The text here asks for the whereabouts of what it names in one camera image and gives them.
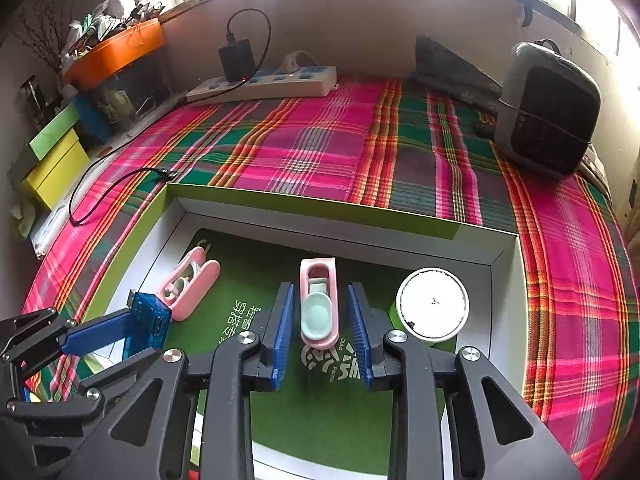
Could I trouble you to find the dark cloth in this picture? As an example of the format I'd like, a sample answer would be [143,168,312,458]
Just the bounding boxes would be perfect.
[410,35,503,111]

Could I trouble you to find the white power strip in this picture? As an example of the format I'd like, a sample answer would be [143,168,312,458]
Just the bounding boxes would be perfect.
[186,66,338,107]

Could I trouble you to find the clutter in orange tray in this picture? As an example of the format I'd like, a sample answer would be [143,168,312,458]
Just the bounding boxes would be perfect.
[60,0,166,68]

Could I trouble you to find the yellow storage box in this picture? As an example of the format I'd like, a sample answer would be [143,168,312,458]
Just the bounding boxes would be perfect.
[26,130,92,212]

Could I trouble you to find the dark glass jar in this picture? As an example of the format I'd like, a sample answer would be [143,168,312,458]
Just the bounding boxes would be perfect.
[20,75,51,126]

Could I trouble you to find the pink white clip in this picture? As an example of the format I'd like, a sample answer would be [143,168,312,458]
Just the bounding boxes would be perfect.
[156,246,221,322]

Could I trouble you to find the black cable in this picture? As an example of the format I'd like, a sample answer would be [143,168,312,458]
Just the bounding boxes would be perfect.
[68,167,176,226]

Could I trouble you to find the glass tank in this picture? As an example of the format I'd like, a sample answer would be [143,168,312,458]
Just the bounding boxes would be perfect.
[92,52,176,126]

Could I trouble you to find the blue translucent USB module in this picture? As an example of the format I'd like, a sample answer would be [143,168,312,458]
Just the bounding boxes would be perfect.
[123,290,172,351]

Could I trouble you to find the black adapter with cable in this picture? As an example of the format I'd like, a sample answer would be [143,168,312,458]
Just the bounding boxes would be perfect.
[218,8,273,83]

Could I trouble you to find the dried branches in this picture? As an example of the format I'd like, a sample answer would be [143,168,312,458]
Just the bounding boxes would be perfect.
[15,10,66,68]

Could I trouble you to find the orange tray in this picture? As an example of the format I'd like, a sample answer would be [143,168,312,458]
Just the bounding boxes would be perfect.
[62,17,166,92]

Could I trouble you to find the green white spool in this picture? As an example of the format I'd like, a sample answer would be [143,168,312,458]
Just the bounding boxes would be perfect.
[396,267,470,343]

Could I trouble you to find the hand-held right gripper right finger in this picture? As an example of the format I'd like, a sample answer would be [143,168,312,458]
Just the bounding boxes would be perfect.
[347,282,583,480]

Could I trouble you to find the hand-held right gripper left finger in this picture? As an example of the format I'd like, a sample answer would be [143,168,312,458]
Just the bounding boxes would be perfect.
[57,281,295,480]

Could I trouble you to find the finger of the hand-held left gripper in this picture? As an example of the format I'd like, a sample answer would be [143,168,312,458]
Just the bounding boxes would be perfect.
[7,351,166,423]
[0,307,136,378]

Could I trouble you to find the white plastic packet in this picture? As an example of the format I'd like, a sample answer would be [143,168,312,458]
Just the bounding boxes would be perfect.
[30,205,76,256]

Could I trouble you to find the large green cardboard box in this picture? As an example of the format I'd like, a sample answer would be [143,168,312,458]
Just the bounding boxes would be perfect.
[82,182,523,480]

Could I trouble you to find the dark hook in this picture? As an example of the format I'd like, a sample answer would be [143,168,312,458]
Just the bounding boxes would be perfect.
[517,0,556,28]

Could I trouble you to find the lime green storage box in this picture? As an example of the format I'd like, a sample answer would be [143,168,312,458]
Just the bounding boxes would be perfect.
[29,106,81,161]

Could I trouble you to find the white plug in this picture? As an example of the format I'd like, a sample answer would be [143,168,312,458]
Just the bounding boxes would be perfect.
[282,49,318,72]

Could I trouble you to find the beige patterned pillow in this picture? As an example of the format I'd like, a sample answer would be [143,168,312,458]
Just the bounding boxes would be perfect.
[575,145,613,201]

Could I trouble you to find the blue box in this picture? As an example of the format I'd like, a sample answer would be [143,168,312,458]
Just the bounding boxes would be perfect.
[72,97,113,143]

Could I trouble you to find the grey black heater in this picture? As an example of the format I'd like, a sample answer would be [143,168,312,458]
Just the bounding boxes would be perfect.
[494,40,601,180]

